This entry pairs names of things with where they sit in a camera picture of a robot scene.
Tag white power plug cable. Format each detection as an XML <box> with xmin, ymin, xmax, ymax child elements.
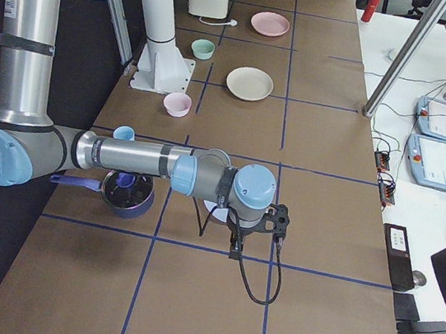
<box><xmin>197</xmin><ymin>13</ymin><xmax>240</xmax><ymax>30</ymax></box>

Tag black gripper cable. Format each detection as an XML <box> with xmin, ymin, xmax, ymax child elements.
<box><xmin>178</xmin><ymin>195</ymin><xmax>293</xmax><ymax>308</ymax></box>

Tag pink bowl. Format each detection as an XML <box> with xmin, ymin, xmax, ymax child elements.
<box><xmin>163</xmin><ymin>92</ymin><xmax>192</xmax><ymax>118</ymax></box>

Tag black box with label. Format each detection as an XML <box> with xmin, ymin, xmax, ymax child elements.
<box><xmin>383</xmin><ymin>223</ymin><xmax>414</xmax><ymax>292</ymax></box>

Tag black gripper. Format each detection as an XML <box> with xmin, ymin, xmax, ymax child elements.
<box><xmin>226</xmin><ymin>204</ymin><xmax>290</xmax><ymax>261</ymax></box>

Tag orange connector block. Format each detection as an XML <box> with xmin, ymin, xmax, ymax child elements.
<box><xmin>374</xmin><ymin>151</ymin><xmax>390</xmax><ymax>172</ymax></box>
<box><xmin>378</xmin><ymin>178</ymin><xmax>396</xmax><ymax>207</ymax></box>

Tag pink plate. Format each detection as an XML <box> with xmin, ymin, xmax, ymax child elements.
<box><xmin>250</xmin><ymin>12</ymin><xmax>290</xmax><ymax>37</ymax></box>

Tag blue plate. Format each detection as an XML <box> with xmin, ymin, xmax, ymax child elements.
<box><xmin>204</xmin><ymin>200</ymin><xmax>229</xmax><ymax>223</ymax></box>

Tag red cylinder bottle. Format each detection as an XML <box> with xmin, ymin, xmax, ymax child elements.
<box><xmin>361</xmin><ymin>0</ymin><xmax>381</xmax><ymax>24</ymax></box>

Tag dark blue saucepan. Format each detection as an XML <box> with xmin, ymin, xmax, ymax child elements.
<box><xmin>49</xmin><ymin>170</ymin><xmax>155</xmax><ymax>219</ymax></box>

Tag cream plate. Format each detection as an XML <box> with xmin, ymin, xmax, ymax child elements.
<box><xmin>226</xmin><ymin>67</ymin><xmax>274</xmax><ymax>101</ymax></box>

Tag green bowl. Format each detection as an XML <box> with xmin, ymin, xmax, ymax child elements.
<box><xmin>191</xmin><ymin>39</ymin><xmax>215</xmax><ymax>60</ymax></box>

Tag purple cup in saucepan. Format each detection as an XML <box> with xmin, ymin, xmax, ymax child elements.
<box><xmin>115</xmin><ymin>172</ymin><xmax>136</xmax><ymax>188</ymax></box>

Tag white camera pole mount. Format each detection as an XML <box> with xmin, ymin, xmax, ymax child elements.
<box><xmin>130</xmin><ymin>0</ymin><xmax>196</xmax><ymax>94</ymax></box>

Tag near teach pendant tablet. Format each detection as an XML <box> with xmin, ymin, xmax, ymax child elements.
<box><xmin>407</xmin><ymin>133</ymin><xmax>446</xmax><ymax>193</ymax></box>

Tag teach pendant tablet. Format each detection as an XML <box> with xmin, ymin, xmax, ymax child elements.
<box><xmin>415</xmin><ymin>95</ymin><xmax>446</xmax><ymax>141</ymax></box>
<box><xmin>407</xmin><ymin>133</ymin><xmax>446</xmax><ymax>193</ymax></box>

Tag far teach pendant tablet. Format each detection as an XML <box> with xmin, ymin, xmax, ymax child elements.
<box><xmin>415</xmin><ymin>95</ymin><xmax>446</xmax><ymax>141</ymax></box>

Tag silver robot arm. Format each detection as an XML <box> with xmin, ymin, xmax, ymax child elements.
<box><xmin>0</xmin><ymin>0</ymin><xmax>290</xmax><ymax>260</ymax></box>

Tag light blue cup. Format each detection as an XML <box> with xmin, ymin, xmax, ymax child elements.
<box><xmin>113</xmin><ymin>125</ymin><xmax>135</xmax><ymax>141</ymax></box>

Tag aluminium frame post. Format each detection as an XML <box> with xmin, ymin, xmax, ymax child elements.
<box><xmin>362</xmin><ymin>0</ymin><xmax>446</xmax><ymax>118</ymax></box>

